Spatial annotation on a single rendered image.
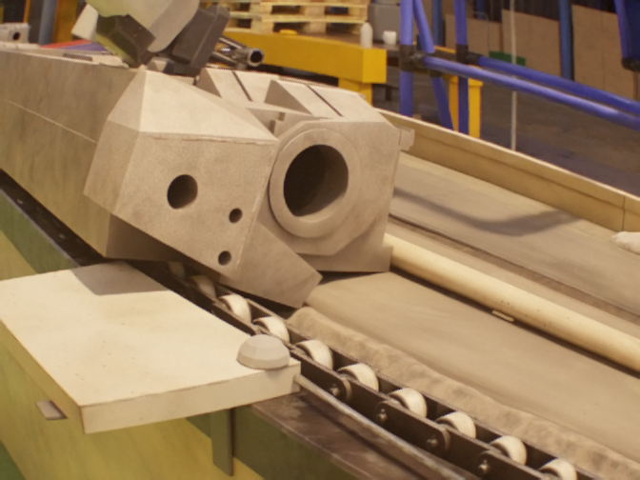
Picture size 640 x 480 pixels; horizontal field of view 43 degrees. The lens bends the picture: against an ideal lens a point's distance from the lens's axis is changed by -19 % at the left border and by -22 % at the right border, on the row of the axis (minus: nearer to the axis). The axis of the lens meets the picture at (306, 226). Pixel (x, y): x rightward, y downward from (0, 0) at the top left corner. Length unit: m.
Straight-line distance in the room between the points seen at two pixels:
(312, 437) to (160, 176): 0.30
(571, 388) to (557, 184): 0.75
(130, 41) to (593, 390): 0.61
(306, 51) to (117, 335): 5.61
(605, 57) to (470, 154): 9.61
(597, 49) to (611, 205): 9.92
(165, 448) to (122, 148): 0.31
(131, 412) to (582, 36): 11.00
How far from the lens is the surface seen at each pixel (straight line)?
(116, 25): 0.95
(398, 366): 0.90
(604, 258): 1.32
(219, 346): 0.80
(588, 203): 1.52
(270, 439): 0.75
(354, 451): 0.69
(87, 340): 0.80
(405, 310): 1.04
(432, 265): 1.11
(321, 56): 6.23
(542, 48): 12.06
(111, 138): 0.91
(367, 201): 1.10
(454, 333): 0.99
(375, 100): 6.61
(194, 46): 1.33
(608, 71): 11.27
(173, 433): 0.92
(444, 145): 1.77
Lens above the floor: 1.11
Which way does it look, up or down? 16 degrees down
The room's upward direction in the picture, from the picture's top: 3 degrees clockwise
